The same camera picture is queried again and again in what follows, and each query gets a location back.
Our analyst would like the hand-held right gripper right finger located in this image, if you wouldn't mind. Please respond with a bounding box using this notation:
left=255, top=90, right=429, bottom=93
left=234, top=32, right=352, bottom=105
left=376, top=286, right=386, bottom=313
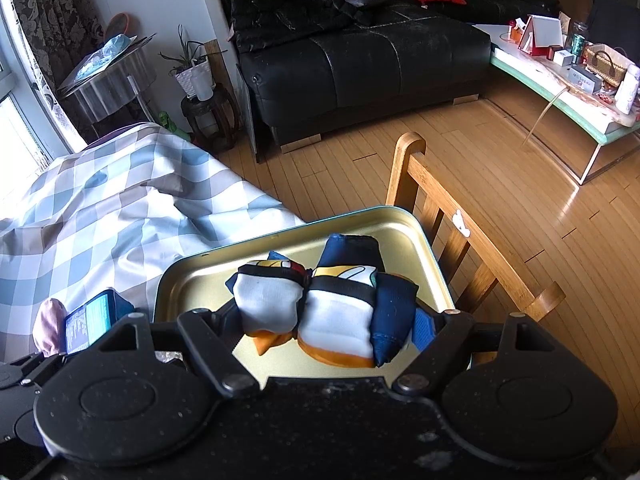
left=390, top=307, right=543, bottom=401

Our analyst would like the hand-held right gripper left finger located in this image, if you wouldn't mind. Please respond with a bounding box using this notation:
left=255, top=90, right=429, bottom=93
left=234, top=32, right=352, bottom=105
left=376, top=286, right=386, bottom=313
left=100, top=305, right=263, bottom=401

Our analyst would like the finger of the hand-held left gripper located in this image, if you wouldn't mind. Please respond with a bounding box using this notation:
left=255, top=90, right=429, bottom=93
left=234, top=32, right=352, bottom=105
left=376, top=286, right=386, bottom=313
left=0, top=352, right=48, bottom=390

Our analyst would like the navy blue beanbag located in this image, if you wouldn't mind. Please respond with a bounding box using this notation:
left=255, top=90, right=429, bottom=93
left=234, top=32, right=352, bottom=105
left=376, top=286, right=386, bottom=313
left=370, top=272, right=421, bottom=368

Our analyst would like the small white orange beanbag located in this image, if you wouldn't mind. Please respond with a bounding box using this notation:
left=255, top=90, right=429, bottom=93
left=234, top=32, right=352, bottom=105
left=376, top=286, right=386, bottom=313
left=227, top=259, right=312, bottom=356

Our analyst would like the gold metal tin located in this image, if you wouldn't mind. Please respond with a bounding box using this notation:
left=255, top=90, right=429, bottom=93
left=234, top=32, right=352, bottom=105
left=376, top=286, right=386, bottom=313
left=152, top=205, right=456, bottom=386

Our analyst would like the small pink pouch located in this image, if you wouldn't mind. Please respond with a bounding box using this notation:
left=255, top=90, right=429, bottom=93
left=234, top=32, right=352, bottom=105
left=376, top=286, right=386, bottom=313
left=34, top=299, right=67, bottom=357

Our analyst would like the blue tissue pack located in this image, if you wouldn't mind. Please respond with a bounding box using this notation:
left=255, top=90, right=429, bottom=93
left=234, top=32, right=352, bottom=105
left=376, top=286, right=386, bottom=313
left=64, top=289, right=137, bottom=356

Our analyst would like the checkered blanket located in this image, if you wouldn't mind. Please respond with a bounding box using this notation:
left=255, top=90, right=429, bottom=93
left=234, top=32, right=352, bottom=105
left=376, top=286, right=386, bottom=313
left=0, top=122, right=307, bottom=363

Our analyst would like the wooden chair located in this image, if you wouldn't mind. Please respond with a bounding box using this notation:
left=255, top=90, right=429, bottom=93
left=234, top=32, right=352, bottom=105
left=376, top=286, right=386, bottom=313
left=385, top=132, right=567, bottom=366

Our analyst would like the dark wooden stool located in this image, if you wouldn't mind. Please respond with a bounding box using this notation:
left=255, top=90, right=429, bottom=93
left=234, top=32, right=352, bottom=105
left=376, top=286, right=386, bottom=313
left=180, top=85, right=241, bottom=153

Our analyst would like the green toy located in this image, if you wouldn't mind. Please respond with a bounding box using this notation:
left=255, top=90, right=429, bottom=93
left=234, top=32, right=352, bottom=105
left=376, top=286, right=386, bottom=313
left=159, top=112, right=193, bottom=141

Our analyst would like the grey flat panel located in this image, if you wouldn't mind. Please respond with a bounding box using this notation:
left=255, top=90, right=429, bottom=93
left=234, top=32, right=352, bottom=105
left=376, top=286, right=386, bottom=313
left=234, top=62, right=261, bottom=165

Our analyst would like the window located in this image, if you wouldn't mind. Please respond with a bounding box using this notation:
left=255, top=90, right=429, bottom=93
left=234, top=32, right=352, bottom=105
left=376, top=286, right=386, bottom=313
left=0, top=0, right=76, bottom=211

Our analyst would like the potted plant in white pot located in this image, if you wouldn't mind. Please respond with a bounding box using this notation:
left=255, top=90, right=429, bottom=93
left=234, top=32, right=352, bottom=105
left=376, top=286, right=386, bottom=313
left=159, top=25, right=228, bottom=102

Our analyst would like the round metal side table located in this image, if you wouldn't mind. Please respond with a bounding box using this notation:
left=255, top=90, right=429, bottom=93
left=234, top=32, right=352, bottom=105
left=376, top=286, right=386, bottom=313
left=57, top=35, right=158, bottom=143

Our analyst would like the black leather sofa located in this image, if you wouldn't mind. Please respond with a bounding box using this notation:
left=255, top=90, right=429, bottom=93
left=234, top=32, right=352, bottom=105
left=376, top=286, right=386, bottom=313
left=230, top=0, right=561, bottom=155

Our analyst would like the green-edged coffee table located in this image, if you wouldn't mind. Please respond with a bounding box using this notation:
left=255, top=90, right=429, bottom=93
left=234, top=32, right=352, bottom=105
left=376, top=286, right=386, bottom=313
left=472, top=22, right=640, bottom=186

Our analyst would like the light blue plastic bag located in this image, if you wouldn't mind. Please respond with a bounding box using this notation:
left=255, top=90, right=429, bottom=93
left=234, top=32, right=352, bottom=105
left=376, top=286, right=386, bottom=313
left=82, top=34, right=138, bottom=78

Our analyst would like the brown round bowl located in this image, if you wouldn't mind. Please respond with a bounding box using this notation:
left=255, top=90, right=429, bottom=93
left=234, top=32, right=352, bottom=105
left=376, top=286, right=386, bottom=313
left=104, top=12, right=135, bottom=43

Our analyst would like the wicker basket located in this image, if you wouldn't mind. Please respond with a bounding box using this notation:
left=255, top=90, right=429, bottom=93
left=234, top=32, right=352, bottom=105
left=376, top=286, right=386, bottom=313
left=585, top=44, right=631, bottom=88

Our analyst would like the white triangular desk calendar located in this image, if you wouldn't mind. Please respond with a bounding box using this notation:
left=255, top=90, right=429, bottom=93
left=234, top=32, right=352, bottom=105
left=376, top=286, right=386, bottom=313
left=517, top=14, right=566, bottom=53

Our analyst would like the patterned curtain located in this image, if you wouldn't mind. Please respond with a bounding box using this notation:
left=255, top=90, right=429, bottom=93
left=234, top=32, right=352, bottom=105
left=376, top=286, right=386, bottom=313
left=7, top=0, right=108, bottom=156

